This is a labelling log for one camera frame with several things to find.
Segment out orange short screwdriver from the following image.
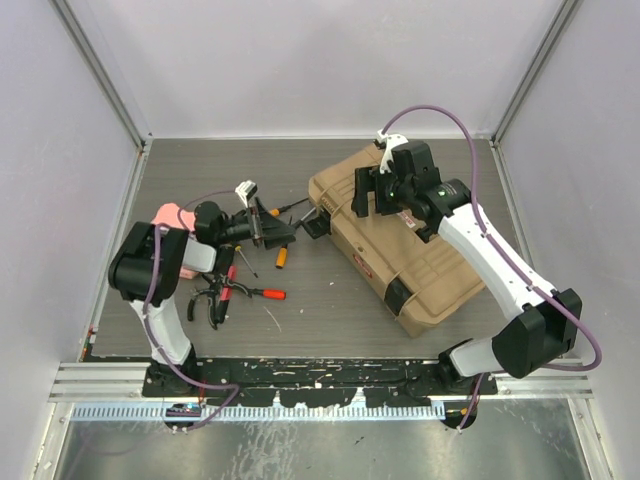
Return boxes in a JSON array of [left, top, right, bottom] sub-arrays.
[[269, 198, 307, 217]]

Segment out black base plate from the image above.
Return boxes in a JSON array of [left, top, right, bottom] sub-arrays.
[[142, 357, 499, 407]]

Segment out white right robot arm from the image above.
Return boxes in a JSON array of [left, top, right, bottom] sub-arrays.
[[351, 134, 582, 394]]

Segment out pink folded cloth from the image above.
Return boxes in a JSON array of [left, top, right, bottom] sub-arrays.
[[151, 203, 199, 280]]

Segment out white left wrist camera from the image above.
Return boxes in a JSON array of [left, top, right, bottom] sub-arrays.
[[235, 180, 258, 208]]

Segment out red handled screwdriver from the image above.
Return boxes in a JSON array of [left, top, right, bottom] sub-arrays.
[[226, 282, 287, 301]]

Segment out aluminium frame rail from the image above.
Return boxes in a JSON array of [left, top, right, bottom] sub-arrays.
[[48, 362, 149, 403]]

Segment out orange stubby screwdriver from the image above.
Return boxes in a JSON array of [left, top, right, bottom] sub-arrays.
[[275, 244, 288, 269]]

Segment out black red pliers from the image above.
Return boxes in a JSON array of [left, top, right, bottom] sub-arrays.
[[209, 265, 237, 330]]

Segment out black handled pliers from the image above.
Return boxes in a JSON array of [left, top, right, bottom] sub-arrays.
[[187, 284, 221, 331]]

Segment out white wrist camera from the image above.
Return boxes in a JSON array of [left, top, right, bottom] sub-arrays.
[[376, 129, 408, 174], [235, 180, 258, 208]]

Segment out yellow black screwdriver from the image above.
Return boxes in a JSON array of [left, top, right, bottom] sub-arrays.
[[234, 244, 259, 278]]

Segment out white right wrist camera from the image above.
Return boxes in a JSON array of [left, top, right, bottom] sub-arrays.
[[376, 129, 408, 174]]

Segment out tan plastic tool case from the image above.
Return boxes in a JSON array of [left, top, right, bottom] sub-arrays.
[[308, 145, 485, 337]]

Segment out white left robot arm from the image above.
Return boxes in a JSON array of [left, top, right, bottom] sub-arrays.
[[108, 198, 296, 396]]

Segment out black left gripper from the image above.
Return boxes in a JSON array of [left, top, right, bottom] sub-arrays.
[[215, 197, 295, 250]]

